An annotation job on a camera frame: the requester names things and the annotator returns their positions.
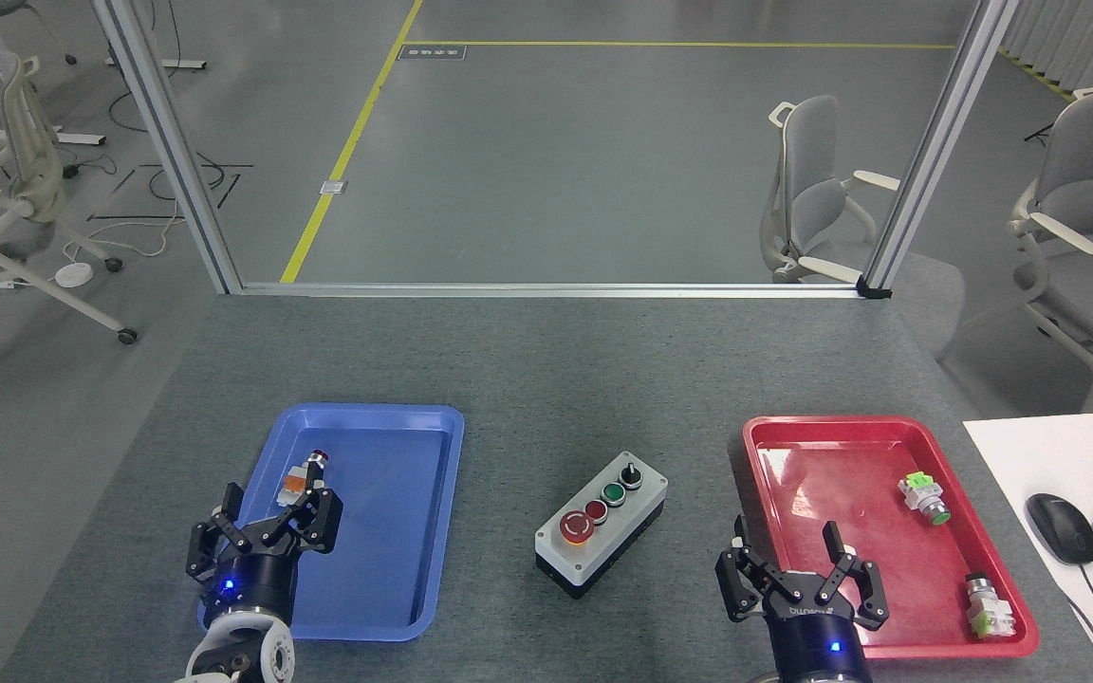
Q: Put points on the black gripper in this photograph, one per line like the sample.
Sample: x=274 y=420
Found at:
x=812 y=640
x=257 y=583

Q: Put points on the grey control box with buttons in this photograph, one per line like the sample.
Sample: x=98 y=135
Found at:
x=603 y=531

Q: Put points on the red push button orange block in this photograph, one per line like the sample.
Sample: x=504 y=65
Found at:
x=298 y=477

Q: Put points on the silver push button green block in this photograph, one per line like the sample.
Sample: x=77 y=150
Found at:
x=988 y=607

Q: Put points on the blue plastic tray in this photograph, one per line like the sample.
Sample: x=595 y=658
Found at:
x=385 y=531

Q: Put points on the red plastic tray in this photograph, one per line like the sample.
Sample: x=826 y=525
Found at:
x=888 y=474

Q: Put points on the black computer mouse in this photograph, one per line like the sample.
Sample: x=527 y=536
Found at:
x=1062 y=528

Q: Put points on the white desk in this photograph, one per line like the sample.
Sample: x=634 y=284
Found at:
x=1040 y=455

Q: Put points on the white round floor device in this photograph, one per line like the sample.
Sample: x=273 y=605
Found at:
x=74 y=275

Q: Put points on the metal floor socket plate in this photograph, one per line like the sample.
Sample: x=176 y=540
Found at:
x=333 y=187

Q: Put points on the grey office chair white arms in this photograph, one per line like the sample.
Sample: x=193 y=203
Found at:
x=812 y=190

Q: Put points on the white mesh office chair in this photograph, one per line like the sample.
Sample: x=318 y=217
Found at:
x=25 y=180

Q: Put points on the white desk foot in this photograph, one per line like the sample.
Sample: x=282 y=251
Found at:
x=181 y=64

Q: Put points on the grey floor label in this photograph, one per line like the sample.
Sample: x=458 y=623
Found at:
x=432 y=52

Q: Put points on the black tripod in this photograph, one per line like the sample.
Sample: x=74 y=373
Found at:
x=1045 y=128

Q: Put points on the white pleated curtain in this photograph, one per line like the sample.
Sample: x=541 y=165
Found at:
x=1078 y=38

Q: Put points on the green push button switch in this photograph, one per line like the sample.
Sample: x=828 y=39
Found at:
x=922 y=498

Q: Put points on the black corner bracket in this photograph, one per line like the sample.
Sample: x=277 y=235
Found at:
x=875 y=289

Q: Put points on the silver aluminium rail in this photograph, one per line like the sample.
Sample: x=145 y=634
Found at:
x=546 y=289

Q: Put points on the silver aluminium post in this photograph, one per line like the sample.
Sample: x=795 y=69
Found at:
x=167 y=142
x=940 y=142

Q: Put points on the grey office chair white frame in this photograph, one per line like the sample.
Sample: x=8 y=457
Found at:
x=1092 y=190

